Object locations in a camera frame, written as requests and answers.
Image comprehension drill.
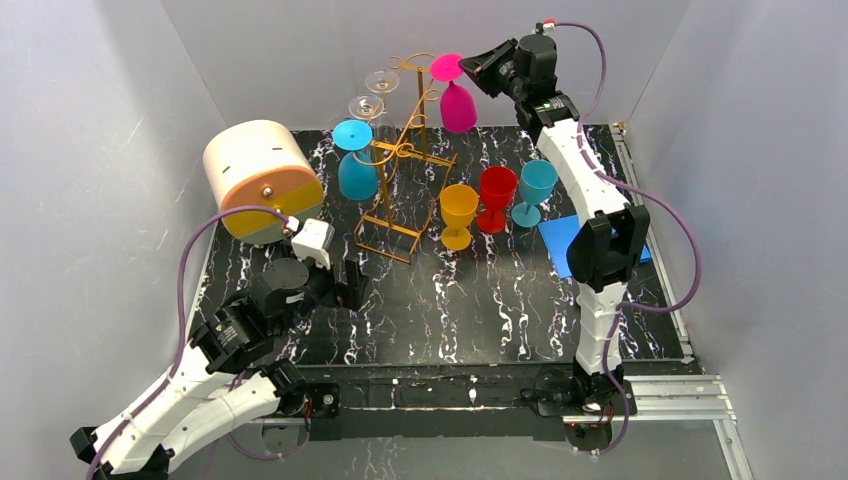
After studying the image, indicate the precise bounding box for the magenta wine glass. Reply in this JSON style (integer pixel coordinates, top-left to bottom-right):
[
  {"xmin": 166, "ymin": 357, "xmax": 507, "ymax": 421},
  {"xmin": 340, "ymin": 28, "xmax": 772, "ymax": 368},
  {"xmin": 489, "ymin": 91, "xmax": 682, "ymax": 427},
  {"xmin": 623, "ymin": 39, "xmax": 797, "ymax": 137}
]
[{"xmin": 429, "ymin": 53, "xmax": 478, "ymax": 134}]

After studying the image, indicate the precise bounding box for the red wine glass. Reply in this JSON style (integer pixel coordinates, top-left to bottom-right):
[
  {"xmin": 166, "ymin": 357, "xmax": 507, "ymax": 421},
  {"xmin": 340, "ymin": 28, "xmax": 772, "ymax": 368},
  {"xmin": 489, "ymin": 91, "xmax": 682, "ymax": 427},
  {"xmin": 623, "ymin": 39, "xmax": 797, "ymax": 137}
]
[{"xmin": 477, "ymin": 166, "xmax": 518, "ymax": 235}]

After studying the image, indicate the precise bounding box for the light blue wine glass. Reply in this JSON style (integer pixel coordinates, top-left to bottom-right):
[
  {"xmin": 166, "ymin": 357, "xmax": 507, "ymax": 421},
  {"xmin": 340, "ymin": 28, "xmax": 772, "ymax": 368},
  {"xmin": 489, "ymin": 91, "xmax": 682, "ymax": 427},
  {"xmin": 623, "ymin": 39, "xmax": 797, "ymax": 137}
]
[
  {"xmin": 511, "ymin": 159, "xmax": 559, "ymax": 228},
  {"xmin": 332, "ymin": 120, "xmax": 378, "ymax": 201}
]

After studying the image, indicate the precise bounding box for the yellow wine glass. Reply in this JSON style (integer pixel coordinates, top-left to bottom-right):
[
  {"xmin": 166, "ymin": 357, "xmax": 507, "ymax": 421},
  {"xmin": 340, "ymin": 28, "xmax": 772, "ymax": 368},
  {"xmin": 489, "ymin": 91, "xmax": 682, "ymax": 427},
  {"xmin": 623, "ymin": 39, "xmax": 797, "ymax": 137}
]
[{"xmin": 439, "ymin": 184, "xmax": 479, "ymax": 251}]

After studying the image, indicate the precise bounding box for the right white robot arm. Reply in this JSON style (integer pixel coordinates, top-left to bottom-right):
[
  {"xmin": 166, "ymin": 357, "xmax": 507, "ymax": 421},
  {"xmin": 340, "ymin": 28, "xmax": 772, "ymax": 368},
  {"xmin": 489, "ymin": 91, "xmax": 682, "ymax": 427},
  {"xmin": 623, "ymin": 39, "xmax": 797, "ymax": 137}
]
[{"xmin": 458, "ymin": 33, "xmax": 650, "ymax": 407}]

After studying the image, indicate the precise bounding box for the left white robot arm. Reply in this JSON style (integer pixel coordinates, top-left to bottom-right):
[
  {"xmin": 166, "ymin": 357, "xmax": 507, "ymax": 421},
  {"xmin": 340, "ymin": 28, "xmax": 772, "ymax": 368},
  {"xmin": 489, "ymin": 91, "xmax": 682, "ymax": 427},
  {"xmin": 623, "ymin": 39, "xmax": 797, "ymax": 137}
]
[{"xmin": 70, "ymin": 257, "xmax": 369, "ymax": 479}]

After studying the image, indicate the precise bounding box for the clear wine glass rear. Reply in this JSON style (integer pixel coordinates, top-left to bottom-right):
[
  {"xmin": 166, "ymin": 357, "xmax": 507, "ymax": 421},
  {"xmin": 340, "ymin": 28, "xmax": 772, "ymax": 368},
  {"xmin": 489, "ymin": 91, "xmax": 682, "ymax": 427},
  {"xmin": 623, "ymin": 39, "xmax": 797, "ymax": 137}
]
[{"xmin": 365, "ymin": 70, "xmax": 399, "ymax": 95}]

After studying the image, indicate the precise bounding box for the clear wine glass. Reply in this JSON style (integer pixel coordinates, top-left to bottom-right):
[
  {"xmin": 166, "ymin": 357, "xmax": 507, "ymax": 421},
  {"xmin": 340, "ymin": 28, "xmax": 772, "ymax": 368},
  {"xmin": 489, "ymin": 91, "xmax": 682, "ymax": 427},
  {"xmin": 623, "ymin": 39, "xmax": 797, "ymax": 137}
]
[
  {"xmin": 365, "ymin": 70, "xmax": 399, "ymax": 95},
  {"xmin": 348, "ymin": 94, "xmax": 385, "ymax": 122}
]

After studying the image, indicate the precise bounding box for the clear wine glass front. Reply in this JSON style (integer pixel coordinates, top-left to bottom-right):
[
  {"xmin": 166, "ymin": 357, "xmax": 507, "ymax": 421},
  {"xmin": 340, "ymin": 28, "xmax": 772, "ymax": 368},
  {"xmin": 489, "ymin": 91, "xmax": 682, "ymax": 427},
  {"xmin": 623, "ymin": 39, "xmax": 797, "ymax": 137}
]
[{"xmin": 348, "ymin": 94, "xmax": 385, "ymax": 122}]

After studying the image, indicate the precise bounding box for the cream orange yellow cylinder box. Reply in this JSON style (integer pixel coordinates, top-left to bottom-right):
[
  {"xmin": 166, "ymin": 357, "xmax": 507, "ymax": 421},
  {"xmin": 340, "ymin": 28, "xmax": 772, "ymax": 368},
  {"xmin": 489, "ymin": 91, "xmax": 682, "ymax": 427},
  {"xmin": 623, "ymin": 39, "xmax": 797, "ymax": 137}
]
[{"xmin": 202, "ymin": 120, "xmax": 324, "ymax": 220}]

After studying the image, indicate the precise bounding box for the blue flat sheet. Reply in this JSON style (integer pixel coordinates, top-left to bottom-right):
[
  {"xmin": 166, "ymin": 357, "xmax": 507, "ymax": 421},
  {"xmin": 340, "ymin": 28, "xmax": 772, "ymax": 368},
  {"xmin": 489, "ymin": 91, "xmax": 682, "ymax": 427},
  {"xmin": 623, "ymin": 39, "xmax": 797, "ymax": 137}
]
[{"xmin": 537, "ymin": 215, "xmax": 652, "ymax": 281}]

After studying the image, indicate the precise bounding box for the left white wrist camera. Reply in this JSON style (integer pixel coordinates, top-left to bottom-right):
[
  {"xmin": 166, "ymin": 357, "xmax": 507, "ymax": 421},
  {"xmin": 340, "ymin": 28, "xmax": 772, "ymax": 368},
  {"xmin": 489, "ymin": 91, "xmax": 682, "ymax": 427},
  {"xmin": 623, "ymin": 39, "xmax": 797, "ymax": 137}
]
[{"xmin": 291, "ymin": 218, "xmax": 335, "ymax": 270}]

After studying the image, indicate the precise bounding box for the gold wire wine glass rack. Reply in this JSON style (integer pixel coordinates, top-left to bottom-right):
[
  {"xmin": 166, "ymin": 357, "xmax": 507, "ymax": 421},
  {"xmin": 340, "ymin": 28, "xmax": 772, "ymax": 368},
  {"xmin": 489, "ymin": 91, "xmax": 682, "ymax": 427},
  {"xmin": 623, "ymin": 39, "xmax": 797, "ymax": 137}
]
[{"xmin": 354, "ymin": 52, "xmax": 457, "ymax": 265}]

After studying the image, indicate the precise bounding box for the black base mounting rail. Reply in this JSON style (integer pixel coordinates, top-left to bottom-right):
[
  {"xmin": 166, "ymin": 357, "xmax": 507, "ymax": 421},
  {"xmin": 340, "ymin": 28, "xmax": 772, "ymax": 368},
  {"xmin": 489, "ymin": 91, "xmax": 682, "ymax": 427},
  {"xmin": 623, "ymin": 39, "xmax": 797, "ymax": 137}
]
[{"xmin": 299, "ymin": 360, "xmax": 736, "ymax": 443}]

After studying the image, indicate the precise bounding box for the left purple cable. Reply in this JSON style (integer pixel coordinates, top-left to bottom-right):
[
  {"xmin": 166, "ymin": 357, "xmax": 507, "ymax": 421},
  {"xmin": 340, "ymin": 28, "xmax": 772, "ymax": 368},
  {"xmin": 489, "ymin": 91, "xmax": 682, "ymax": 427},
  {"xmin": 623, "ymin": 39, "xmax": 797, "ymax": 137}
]
[{"xmin": 84, "ymin": 205, "xmax": 299, "ymax": 480}]

